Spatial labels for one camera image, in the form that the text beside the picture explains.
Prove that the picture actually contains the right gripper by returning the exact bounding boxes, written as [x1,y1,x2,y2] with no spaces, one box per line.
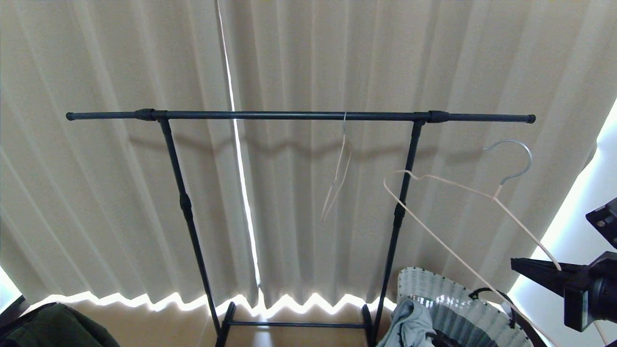
[563,250,617,334]

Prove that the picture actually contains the pink clothes hanger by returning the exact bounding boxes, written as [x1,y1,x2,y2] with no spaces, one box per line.
[383,139,609,347]
[321,111,353,223]

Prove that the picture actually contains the green printed shirt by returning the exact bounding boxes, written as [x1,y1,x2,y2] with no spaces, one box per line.
[4,302,122,347]

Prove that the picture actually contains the white laundry basket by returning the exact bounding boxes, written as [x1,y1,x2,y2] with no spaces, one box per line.
[392,267,549,347]

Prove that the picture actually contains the black clothes rack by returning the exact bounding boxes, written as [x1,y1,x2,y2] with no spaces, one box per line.
[66,108,537,347]

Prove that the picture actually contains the pale grey shorts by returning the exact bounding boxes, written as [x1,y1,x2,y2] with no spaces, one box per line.
[378,296,438,347]

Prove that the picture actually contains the beige curtain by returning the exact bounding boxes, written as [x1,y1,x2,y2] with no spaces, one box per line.
[0,0,617,315]

